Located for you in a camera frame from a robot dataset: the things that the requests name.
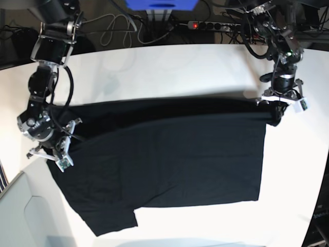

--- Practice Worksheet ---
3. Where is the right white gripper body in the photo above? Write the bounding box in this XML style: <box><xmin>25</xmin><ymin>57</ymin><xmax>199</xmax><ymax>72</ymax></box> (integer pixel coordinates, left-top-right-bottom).
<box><xmin>17</xmin><ymin>110</ymin><xmax>82</xmax><ymax>161</ymax></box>

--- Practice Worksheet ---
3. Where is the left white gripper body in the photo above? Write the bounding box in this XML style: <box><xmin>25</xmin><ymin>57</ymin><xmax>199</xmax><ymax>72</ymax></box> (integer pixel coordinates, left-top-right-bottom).
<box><xmin>256</xmin><ymin>74</ymin><xmax>303</xmax><ymax>124</ymax></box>

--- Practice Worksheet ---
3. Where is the black T-shirt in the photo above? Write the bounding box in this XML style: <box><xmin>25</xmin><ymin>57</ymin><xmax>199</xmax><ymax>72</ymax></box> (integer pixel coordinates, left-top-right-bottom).
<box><xmin>47</xmin><ymin>98</ymin><xmax>282</xmax><ymax>236</ymax></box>

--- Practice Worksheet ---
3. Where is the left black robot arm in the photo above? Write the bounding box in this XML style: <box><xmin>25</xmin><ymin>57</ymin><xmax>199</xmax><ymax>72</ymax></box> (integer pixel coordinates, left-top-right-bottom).
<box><xmin>241</xmin><ymin>1</ymin><xmax>306</xmax><ymax>122</ymax></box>

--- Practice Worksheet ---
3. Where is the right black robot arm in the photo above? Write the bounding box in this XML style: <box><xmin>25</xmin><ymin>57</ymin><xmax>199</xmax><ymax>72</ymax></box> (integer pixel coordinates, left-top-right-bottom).
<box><xmin>17</xmin><ymin>1</ymin><xmax>83</xmax><ymax>165</ymax></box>

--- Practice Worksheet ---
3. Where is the black power strip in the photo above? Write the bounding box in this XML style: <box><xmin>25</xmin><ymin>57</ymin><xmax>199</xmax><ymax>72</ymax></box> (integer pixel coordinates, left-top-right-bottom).
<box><xmin>187</xmin><ymin>21</ymin><xmax>241</xmax><ymax>33</ymax></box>

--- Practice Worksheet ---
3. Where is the blue plastic box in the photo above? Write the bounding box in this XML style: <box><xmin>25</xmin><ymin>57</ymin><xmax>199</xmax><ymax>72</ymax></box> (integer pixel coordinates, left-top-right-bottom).
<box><xmin>125</xmin><ymin>0</ymin><xmax>198</xmax><ymax>11</ymax></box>

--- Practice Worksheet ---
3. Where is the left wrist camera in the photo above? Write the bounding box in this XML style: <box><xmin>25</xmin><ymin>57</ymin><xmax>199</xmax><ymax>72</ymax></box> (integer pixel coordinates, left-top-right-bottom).
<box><xmin>294</xmin><ymin>97</ymin><xmax>308</xmax><ymax>113</ymax></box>

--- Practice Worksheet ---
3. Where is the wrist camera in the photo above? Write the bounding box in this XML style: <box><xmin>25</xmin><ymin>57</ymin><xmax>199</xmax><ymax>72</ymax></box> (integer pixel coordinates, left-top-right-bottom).
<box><xmin>55</xmin><ymin>154</ymin><xmax>74</xmax><ymax>172</ymax></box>
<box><xmin>294</xmin><ymin>97</ymin><xmax>308</xmax><ymax>113</ymax></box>

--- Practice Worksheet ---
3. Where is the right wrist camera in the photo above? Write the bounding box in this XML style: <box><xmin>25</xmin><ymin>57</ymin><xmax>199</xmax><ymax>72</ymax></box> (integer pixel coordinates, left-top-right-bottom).
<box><xmin>55</xmin><ymin>154</ymin><xmax>74</xmax><ymax>172</ymax></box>

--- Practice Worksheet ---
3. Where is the grey looped cable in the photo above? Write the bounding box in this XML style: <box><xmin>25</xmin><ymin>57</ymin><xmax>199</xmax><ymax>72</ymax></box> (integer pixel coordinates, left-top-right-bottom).
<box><xmin>84</xmin><ymin>12</ymin><xmax>172</xmax><ymax>47</ymax></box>

